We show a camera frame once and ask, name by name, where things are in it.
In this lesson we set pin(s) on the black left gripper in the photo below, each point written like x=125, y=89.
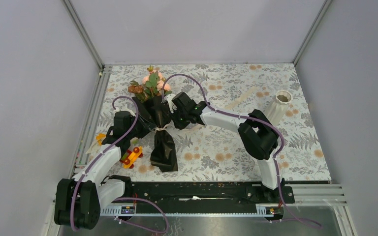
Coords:
x=146, y=127

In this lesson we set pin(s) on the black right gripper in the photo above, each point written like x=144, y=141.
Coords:
x=174, y=119

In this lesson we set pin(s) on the cream ribbon with gold text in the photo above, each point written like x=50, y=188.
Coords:
x=238, y=97

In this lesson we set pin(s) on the peach flower bouquet black wrap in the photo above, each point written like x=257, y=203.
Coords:
x=154, y=110

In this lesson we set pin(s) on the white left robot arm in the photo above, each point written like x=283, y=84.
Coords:
x=79, y=200

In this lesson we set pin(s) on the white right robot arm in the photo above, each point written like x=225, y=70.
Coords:
x=256, y=132

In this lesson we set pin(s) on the white ribbed ceramic vase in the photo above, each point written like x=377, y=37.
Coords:
x=278, y=106

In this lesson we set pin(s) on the orange toy block cart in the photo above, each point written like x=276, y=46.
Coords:
x=128, y=147

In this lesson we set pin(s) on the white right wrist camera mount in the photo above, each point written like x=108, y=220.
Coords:
x=170, y=103

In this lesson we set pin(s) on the aluminium frame rail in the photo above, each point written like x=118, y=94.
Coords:
x=83, y=33

